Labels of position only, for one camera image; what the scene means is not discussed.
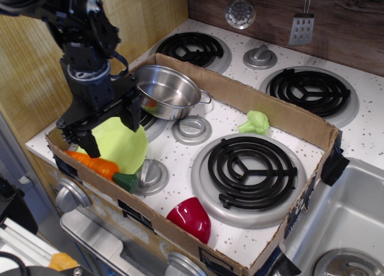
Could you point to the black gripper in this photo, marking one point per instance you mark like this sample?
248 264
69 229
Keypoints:
96 98

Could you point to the orange toy carrot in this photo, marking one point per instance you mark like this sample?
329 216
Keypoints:
108 170

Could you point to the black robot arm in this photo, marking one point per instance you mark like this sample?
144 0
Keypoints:
88 41

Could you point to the light green plastic plate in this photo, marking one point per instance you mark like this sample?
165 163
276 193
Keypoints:
119 144

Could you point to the silver knob near plate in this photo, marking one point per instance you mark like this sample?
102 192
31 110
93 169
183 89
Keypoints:
154 177

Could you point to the front left black burner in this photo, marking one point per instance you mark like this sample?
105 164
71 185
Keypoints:
153 126

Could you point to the black burner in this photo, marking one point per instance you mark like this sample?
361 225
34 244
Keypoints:
153 126
247 181
321 92
200 49

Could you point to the small steel pot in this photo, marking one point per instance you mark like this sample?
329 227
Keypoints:
166 93

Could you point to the silver front oven knob left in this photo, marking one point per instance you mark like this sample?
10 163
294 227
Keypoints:
70 196

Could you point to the silver oven knob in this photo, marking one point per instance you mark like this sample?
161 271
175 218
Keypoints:
70 196
181 265

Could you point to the silver knob centre stove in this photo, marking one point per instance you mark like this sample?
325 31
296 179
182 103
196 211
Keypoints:
192 130

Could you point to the silver knob stove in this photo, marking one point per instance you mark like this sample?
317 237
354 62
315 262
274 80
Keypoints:
260 58
192 130

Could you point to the cardboard fence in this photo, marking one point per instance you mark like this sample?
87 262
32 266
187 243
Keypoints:
298 123

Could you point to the red plastic bowl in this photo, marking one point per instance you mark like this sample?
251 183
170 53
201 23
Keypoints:
190 216

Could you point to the back left black burner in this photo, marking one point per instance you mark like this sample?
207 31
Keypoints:
200 49

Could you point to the black device left edge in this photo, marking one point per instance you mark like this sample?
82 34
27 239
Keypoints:
15 208

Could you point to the orange object bottom left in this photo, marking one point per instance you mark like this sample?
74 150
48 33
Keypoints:
62 261

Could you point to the green toy broccoli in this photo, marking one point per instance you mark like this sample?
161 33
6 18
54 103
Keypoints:
257 122

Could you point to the front right black burner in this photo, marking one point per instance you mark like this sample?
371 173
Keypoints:
247 181

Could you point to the silver front oven knob right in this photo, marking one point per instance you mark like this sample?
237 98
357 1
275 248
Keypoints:
181 265

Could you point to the silver knob back stove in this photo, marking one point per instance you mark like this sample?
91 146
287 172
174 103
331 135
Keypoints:
260 58

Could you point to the hanging steel skimmer ladle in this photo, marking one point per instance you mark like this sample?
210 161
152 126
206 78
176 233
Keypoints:
240 14

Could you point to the hanging steel slotted spatula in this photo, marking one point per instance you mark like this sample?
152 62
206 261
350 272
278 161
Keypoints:
302 26

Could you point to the back right black burner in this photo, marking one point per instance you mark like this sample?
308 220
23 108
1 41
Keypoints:
321 92

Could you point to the grey toy sink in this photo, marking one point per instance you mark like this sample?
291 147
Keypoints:
341 233

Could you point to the silver oven door handle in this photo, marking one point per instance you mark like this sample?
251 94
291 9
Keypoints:
99 243

